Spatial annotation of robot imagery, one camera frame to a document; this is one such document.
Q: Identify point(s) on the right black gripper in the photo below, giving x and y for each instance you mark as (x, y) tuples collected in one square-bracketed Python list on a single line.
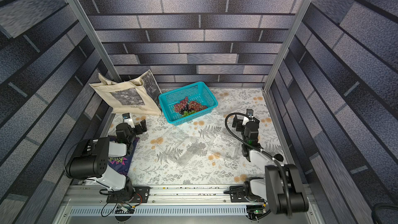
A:
[(241, 123)]

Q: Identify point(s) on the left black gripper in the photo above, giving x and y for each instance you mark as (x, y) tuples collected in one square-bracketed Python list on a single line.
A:
[(143, 125)]

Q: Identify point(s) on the clear clamshell container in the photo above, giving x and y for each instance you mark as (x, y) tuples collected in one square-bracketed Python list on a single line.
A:
[(224, 146), (179, 148)]

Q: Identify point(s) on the red grape bunch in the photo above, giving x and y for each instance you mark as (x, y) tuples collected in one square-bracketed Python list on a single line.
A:
[(182, 104), (195, 106)]

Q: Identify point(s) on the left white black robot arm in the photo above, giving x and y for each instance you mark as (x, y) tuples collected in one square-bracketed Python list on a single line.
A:
[(90, 161)]

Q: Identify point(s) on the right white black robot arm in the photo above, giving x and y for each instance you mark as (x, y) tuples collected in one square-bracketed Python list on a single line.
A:
[(281, 188)]

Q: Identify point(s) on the beige canvas tote bag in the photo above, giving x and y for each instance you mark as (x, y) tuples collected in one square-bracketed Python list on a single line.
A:
[(137, 96)]

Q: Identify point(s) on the purple snack bag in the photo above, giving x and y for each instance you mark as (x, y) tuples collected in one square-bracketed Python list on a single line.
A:
[(122, 164)]

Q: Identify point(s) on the black grape bunch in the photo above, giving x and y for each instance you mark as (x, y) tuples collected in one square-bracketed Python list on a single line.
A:
[(185, 111)]

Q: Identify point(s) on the green grape bunch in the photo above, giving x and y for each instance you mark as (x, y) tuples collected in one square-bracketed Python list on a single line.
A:
[(191, 112)]

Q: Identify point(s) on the teal plastic basket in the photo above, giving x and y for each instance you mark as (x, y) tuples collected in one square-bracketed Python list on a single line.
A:
[(198, 92)]

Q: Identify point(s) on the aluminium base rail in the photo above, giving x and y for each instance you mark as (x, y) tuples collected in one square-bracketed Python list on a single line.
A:
[(174, 204)]

